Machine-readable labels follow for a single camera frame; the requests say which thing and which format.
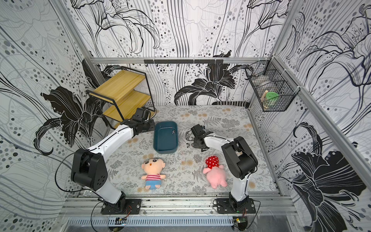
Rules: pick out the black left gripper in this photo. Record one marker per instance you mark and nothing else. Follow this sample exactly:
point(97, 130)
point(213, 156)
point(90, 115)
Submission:
point(152, 127)

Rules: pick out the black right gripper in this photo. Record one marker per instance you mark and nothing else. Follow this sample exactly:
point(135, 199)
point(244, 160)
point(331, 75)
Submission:
point(197, 132)

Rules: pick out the teal plastic storage box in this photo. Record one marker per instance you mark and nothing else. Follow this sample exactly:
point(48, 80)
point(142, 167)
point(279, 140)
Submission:
point(164, 141)

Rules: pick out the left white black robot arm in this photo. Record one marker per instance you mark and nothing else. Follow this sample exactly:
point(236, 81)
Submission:
point(89, 165)

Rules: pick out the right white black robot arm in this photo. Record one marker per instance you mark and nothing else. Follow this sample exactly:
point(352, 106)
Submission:
point(239, 157)

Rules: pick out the boy plush doll striped shirt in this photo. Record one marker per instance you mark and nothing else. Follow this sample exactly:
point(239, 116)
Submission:
point(153, 177)

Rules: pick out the pink plush toy red hat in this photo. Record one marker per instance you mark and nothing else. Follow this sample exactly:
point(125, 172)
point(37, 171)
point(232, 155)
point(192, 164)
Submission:
point(215, 172)

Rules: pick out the black white striped cloth roll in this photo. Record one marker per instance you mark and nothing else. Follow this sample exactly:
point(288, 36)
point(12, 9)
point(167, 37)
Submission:
point(244, 104)

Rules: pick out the green round lid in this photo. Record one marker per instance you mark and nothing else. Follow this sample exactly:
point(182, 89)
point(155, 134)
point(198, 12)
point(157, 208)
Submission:
point(272, 96)

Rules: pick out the wooden shelf black metal frame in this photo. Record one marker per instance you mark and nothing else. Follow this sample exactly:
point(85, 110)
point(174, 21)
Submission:
point(126, 91)

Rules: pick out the black wall rail bar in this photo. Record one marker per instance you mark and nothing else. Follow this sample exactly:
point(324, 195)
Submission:
point(183, 61)

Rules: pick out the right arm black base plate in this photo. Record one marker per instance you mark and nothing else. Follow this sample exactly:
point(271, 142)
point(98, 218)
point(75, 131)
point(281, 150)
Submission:
point(230, 206)

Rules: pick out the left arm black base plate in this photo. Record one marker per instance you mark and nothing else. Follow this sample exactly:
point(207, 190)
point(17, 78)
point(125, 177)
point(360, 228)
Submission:
point(123, 206)

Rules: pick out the black wire basket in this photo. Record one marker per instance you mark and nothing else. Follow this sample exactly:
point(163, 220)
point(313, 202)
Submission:
point(270, 75)

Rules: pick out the white slotted cable duct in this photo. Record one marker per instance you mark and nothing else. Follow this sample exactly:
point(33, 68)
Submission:
point(150, 221)

